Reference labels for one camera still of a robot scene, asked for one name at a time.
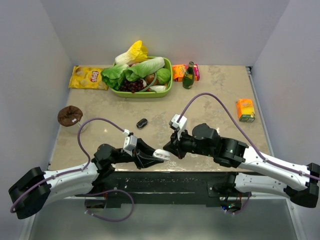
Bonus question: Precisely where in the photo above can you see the green plastic basket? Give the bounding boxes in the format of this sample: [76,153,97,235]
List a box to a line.
[111,57,174,99]

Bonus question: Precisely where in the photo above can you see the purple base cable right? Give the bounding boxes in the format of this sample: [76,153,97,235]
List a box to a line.
[224,195,252,215]

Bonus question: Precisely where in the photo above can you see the round green cabbage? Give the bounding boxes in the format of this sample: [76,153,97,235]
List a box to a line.
[156,68,171,85]

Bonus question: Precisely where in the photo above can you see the pale romaine lettuce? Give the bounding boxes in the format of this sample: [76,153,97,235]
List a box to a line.
[124,57,165,82]

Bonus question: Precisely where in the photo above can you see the yellow napa cabbage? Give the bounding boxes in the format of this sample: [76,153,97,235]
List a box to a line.
[114,40,148,66]

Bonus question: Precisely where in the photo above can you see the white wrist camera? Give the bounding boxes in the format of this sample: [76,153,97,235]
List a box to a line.
[169,114,187,140]
[122,129,138,153]

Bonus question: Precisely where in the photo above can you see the green lettuce leaf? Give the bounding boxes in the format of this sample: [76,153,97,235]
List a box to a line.
[100,64,129,91]

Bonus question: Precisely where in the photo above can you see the dark red grapes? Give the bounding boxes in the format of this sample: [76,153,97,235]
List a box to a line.
[118,79,147,93]

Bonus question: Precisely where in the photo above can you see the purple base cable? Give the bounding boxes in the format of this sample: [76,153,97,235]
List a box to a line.
[84,188,135,222]
[224,195,252,215]

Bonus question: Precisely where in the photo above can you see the green glass bottle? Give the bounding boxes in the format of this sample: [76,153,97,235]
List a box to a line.
[182,61,195,89]

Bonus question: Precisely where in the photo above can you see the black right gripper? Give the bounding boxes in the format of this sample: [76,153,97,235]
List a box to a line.
[163,126,214,160]

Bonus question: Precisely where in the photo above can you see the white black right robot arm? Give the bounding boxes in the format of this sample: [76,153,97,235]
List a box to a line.
[163,123,320,208]

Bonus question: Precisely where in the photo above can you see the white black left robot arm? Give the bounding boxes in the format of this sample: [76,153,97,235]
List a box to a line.
[8,137,170,220]

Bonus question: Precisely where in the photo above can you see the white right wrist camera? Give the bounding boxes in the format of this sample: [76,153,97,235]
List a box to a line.
[169,114,187,140]

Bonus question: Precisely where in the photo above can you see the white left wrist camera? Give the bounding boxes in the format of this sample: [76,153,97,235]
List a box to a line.
[122,129,138,153]

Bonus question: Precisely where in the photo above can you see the brown topped beige cup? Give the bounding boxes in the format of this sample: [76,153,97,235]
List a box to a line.
[57,105,88,134]

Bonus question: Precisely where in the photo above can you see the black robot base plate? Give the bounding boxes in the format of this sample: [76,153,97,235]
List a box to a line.
[90,171,246,212]

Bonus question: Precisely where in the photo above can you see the black earbud charging case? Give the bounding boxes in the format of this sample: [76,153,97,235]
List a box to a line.
[136,118,148,129]

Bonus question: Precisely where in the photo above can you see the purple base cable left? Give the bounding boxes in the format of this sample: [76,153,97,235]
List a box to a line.
[84,188,135,222]

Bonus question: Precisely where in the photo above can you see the yellow Lays chips bag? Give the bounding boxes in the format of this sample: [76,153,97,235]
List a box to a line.
[68,66,108,90]

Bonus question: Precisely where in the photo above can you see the orange pink snack box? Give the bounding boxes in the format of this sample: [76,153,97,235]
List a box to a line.
[172,64,200,82]

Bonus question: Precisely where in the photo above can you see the white earbud charging case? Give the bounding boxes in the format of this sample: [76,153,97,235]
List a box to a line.
[152,149,171,162]

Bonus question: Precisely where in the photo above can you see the orange juice carton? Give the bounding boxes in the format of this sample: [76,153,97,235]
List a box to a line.
[235,98,256,123]

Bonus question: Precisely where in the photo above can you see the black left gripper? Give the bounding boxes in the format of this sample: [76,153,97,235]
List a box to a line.
[109,138,164,170]

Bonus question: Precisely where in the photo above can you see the brown onion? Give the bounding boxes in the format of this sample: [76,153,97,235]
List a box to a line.
[144,73,159,86]

